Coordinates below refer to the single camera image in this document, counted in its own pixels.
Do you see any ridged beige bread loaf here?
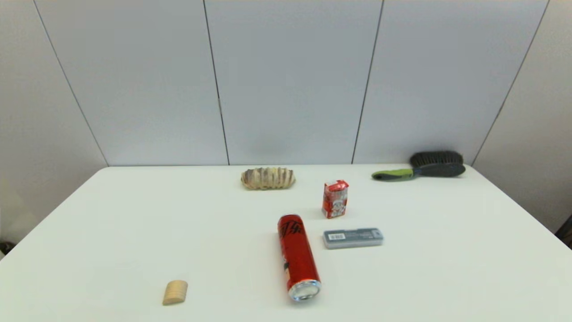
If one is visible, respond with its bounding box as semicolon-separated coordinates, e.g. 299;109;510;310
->
241;167;296;191

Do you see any tall red drink can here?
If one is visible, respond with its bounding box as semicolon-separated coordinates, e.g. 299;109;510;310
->
278;214;322;302

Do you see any small ridged wooden block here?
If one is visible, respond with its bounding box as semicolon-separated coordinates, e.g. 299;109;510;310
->
162;280;189;306

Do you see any black brush with green handle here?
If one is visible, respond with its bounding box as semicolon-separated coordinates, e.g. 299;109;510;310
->
371;151;466;182

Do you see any flat grey plastic case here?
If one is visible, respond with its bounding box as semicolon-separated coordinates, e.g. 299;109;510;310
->
323;228;384;250

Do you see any red milk carton with cartoon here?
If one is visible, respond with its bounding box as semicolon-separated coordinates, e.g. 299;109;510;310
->
321;180;349;219

